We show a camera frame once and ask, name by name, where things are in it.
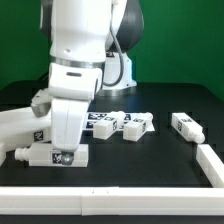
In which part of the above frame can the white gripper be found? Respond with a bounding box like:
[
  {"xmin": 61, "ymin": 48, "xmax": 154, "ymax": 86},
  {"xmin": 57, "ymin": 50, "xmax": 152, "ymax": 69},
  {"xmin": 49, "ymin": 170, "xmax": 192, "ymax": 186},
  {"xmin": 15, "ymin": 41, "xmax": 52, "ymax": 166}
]
[{"xmin": 51, "ymin": 98, "xmax": 89, "ymax": 166}]

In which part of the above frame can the white desk tabletop panel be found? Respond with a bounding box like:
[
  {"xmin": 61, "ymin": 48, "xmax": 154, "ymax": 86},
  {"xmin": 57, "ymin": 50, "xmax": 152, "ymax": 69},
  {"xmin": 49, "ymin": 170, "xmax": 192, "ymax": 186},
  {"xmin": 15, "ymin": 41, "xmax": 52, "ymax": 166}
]
[{"xmin": 0, "ymin": 107, "xmax": 51, "ymax": 151}]

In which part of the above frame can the white left barrier rail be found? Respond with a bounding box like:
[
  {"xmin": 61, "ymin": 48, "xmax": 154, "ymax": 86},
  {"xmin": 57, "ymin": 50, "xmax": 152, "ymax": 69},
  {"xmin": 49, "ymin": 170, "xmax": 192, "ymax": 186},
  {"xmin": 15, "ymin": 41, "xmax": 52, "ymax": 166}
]
[{"xmin": 0, "ymin": 143, "xmax": 6, "ymax": 167}]

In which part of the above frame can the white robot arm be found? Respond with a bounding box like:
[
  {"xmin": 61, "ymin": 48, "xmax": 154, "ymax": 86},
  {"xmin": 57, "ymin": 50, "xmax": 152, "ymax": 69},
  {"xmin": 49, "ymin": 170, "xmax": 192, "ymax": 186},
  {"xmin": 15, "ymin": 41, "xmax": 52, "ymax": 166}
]
[{"xmin": 40, "ymin": 0, "xmax": 144, "ymax": 166}]

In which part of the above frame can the white front barrier rail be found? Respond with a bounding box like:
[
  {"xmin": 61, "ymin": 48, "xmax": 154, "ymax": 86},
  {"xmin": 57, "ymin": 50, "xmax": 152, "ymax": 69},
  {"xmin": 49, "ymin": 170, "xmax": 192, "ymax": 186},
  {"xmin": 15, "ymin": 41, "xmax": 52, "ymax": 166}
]
[{"xmin": 0, "ymin": 187, "xmax": 224, "ymax": 216}]

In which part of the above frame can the white marker tag sheet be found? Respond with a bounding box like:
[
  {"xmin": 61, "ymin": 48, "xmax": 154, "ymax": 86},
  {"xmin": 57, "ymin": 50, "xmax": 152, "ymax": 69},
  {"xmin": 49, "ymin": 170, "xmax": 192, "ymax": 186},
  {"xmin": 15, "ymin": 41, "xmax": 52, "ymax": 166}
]
[{"xmin": 83, "ymin": 112, "xmax": 156, "ymax": 133}]

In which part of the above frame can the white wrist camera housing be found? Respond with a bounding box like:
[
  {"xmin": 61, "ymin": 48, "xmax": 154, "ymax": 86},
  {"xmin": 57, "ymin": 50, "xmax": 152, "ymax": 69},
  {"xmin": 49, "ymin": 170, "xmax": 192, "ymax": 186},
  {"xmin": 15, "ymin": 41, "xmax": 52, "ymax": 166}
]
[{"xmin": 31, "ymin": 88, "xmax": 52, "ymax": 118}]

